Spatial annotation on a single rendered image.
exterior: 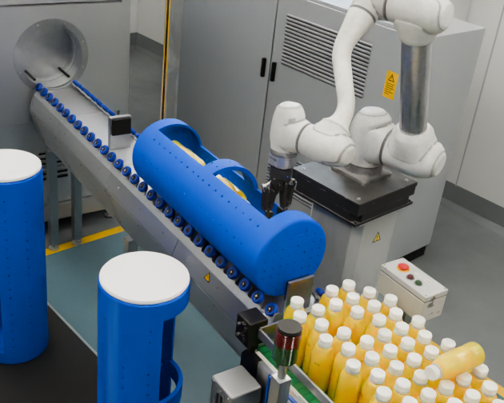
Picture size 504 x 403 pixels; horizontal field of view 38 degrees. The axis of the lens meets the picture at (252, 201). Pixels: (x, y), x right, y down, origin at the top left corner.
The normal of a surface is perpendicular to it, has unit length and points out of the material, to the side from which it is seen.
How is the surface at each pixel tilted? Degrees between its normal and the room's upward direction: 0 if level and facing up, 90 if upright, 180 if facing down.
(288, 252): 90
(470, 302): 0
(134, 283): 0
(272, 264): 90
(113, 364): 90
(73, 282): 0
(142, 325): 91
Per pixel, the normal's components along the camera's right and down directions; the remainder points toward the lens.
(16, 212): 0.53, 0.45
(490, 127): -0.74, 0.25
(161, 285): 0.11, -0.87
